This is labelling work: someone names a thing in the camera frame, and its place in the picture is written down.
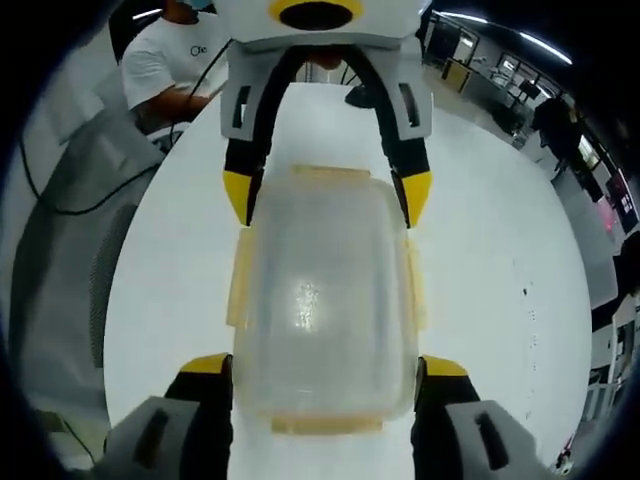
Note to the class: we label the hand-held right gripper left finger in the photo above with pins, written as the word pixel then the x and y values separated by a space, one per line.
pixel 200 425

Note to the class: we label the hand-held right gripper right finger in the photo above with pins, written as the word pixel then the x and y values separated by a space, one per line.
pixel 440 425

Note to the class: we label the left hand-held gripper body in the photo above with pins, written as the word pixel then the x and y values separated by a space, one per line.
pixel 250 25

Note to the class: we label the clear plastic buckle container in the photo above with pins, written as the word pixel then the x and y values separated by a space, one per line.
pixel 325 280

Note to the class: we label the person's left hand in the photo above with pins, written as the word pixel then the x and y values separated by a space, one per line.
pixel 327 59

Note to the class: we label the small black object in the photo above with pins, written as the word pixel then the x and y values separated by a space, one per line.
pixel 361 97

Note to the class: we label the yellow framed panel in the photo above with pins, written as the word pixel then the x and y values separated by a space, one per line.
pixel 456 75

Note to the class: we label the person's head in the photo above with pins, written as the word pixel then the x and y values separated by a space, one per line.
pixel 170 14

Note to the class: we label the person in white shirt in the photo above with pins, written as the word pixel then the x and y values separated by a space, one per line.
pixel 160 55

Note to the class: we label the ceiling light strip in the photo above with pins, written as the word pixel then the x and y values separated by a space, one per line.
pixel 545 45

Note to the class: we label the grey mesh office chair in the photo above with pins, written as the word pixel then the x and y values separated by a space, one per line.
pixel 60 250

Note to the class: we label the desk monitor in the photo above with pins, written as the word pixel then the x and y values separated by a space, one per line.
pixel 620 200

